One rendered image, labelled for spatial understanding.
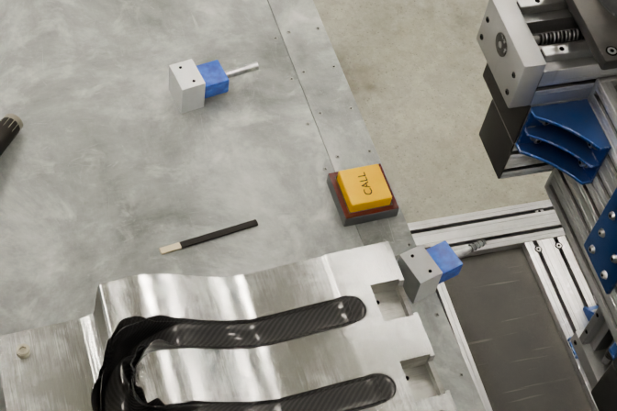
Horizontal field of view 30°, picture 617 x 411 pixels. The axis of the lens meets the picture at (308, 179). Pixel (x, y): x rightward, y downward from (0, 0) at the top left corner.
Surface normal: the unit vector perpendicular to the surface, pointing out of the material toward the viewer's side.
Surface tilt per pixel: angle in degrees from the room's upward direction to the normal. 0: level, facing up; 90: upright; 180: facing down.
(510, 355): 0
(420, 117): 0
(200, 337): 28
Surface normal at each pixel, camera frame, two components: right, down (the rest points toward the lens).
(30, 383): 0.11, -0.58
